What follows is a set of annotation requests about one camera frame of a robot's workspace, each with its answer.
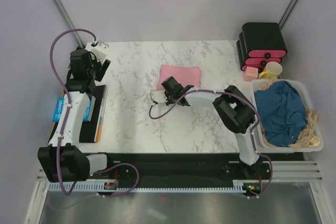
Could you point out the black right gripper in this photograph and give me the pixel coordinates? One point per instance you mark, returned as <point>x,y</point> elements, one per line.
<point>169,102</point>

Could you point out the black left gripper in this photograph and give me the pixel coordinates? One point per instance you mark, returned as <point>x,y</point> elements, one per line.
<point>101,67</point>

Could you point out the pink t shirt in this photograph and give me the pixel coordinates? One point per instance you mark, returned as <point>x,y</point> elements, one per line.
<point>183,75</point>

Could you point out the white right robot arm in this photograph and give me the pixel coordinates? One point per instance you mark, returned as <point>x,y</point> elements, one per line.
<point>233,108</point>

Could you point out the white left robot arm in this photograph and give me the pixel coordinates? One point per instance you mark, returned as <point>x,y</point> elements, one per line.
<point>61,159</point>

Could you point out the blue treehouse book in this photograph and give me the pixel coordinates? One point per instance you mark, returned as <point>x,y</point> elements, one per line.
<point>87,115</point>

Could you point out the black orange notebook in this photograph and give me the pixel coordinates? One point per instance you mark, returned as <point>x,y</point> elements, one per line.
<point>97,113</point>

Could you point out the pink cube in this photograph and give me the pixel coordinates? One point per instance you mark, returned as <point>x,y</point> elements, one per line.
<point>250,74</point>

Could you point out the black pink drawer unit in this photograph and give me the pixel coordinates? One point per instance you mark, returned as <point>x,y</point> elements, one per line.
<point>260,43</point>

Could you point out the yellow mug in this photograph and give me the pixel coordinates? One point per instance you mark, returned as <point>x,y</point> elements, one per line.
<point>272,69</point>

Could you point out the blue t shirt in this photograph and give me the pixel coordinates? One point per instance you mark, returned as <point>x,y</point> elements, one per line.
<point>282,113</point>

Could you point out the white plastic basket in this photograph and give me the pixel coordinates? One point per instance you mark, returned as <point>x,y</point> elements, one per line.
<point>315,142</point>

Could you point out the beige t shirt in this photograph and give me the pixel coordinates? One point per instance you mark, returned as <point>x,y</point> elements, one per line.
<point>311,115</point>

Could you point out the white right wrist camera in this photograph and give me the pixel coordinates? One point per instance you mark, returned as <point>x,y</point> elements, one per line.
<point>158,97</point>

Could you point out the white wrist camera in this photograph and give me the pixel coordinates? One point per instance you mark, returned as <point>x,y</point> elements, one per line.
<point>100,50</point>
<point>158,97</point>

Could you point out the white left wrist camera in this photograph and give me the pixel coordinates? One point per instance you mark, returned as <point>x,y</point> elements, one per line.
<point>100,50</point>

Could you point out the left aluminium frame post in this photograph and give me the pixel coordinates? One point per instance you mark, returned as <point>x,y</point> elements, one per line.
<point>61,9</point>

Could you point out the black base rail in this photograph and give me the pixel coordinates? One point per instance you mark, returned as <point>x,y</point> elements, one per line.
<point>182,170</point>

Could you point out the white slotted cable duct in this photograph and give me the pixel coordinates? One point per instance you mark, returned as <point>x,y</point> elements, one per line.
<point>103,187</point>

